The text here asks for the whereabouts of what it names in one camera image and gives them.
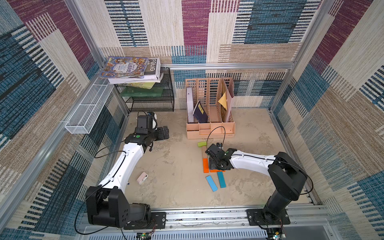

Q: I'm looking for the natural wood building block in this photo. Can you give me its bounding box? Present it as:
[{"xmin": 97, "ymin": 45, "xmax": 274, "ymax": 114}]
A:
[{"xmin": 201, "ymin": 146, "xmax": 208, "ymax": 159}]

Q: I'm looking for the teal building block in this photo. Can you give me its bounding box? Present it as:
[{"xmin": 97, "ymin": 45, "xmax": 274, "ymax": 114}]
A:
[{"xmin": 217, "ymin": 172, "xmax": 227, "ymax": 188}]

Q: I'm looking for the light blue building block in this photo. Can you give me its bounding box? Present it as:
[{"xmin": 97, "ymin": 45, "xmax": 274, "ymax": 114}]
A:
[{"xmin": 206, "ymin": 176, "xmax": 218, "ymax": 192}]

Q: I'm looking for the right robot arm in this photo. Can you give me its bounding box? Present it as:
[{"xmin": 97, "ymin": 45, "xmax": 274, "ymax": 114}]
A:
[{"xmin": 205, "ymin": 144, "xmax": 311, "ymax": 229}]

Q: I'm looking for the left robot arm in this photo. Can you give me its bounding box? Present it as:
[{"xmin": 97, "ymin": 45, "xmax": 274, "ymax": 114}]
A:
[{"xmin": 81, "ymin": 112, "xmax": 169, "ymax": 232}]

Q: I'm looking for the dark navy notebook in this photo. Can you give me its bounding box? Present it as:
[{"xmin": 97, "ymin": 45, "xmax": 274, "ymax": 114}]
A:
[{"xmin": 193, "ymin": 101, "xmax": 208, "ymax": 123}]

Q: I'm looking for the pink eraser box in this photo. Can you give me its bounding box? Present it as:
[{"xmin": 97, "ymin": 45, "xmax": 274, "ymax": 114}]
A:
[{"xmin": 137, "ymin": 172, "xmax": 148, "ymax": 185}]

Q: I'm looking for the white binder in organizer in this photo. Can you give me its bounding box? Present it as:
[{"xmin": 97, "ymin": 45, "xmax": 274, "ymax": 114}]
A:
[{"xmin": 186, "ymin": 87, "xmax": 194, "ymax": 123}]

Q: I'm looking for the green folder on shelf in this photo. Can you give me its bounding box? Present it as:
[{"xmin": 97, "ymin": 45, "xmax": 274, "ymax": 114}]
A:
[{"xmin": 120, "ymin": 87, "xmax": 164, "ymax": 97}]

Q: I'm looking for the peach desk file organizer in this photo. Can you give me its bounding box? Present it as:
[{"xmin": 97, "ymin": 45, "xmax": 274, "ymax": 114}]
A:
[{"xmin": 185, "ymin": 78, "xmax": 236, "ymax": 140}]

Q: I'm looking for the yellow paper envelope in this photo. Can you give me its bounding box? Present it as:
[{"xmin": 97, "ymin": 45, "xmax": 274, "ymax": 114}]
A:
[{"xmin": 218, "ymin": 92, "xmax": 228, "ymax": 110}]

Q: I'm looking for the black and white Folio book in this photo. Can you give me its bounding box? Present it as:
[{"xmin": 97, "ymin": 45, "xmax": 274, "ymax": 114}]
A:
[{"xmin": 105, "ymin": 58, "xmax": 163, "ymax": 85}]

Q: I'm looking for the pink folder in organizer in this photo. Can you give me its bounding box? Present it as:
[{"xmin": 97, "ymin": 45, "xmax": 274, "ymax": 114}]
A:
[{"xmin": 221, "ymin": 78, "xmax": 234, "ymax": 122}]

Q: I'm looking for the colourful illustrated book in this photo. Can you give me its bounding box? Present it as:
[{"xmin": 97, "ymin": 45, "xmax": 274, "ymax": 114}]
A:
[{"xmin": 100, "ymin": 57, "xmax": 149, "ymax": 78}]

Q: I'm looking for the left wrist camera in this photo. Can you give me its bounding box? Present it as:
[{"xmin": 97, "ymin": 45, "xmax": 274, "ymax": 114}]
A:
[{"xmin": 147, "ymin": 112, "xmax": 158, "ymax": 130}]

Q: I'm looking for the black wire shelf rack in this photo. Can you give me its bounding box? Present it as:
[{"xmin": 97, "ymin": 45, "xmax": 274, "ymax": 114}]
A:
[{"xmin": 115, "ymin": 68, "xmax": 175, "ymax": 112}]

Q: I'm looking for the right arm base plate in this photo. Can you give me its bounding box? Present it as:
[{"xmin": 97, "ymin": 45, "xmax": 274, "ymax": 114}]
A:
[{"xmin": 246, "ymin": 209, "xmax": 291, "ymax": 226}]

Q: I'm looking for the white wire mesh basket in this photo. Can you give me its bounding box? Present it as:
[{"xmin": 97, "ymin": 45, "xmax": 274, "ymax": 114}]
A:
[{"xmin": 65, "ymin": 78, "xmax": 114, "ymax": 135}]

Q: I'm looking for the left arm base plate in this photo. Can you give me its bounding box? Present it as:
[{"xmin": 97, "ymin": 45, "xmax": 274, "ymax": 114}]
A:
[{"xmin": 124, "ymin": 212, "xmax": 167, "ymax": 230}]

